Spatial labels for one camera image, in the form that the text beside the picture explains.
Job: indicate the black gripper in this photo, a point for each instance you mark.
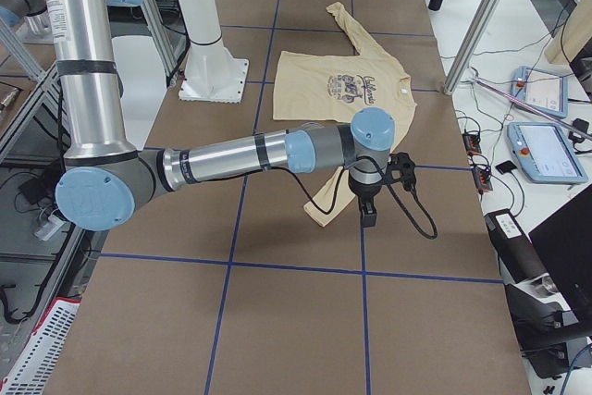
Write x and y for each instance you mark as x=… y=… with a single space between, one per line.
x=363 y=193

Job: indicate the beige long-sleeve printed shirt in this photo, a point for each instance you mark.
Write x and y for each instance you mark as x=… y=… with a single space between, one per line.
x=369 y=97

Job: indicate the silver-grey robot arm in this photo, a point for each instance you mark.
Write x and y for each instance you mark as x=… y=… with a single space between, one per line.
x=107 y=178

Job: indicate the lower blue teach pendant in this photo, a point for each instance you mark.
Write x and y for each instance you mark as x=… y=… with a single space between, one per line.
x=544 y=154

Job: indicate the blue teach pendant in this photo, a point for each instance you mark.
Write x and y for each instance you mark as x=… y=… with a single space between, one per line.
x=541 y=89
x=544 y=154

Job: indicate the black device with label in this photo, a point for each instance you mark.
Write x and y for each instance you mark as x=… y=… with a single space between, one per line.
x=549 y=336

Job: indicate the upper blue teach pendant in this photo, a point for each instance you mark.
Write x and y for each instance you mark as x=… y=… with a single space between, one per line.
x=541 y=89

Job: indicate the white perforated plastic basket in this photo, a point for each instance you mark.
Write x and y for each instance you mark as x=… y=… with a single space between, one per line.
x=37 y=362

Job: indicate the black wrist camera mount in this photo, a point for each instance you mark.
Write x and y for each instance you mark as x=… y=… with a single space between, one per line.
x=400 y=169

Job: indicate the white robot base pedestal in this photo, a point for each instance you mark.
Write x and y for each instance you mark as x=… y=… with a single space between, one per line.
x=212 y=73

